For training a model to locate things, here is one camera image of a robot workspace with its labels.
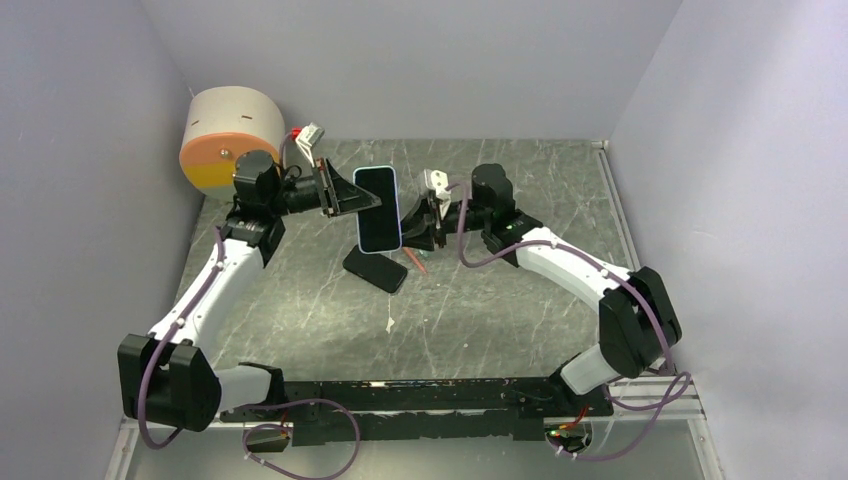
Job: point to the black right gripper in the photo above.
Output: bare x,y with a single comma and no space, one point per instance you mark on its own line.
423,224

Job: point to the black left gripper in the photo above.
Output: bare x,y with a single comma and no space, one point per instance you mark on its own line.
342,196

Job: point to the round drawer cabinet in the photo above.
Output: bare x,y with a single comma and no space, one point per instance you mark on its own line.
224,123

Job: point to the orange pen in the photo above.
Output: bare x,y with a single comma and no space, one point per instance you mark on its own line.
415,260

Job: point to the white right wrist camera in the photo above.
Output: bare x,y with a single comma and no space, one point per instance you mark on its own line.
436,182

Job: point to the black phone on table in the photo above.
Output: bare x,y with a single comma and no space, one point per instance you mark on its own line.
375,269

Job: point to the aluminium frame rail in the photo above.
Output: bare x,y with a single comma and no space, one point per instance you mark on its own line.
634,264

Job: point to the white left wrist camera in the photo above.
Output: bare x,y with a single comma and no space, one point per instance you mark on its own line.
306,138

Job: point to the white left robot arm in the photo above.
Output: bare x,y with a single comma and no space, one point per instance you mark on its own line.
165,375

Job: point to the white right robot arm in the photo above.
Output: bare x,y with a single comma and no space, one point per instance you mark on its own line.
637,324

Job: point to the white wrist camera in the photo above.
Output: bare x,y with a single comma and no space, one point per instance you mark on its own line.
306,138
436,182

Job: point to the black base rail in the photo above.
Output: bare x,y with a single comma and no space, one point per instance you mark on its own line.
520,408

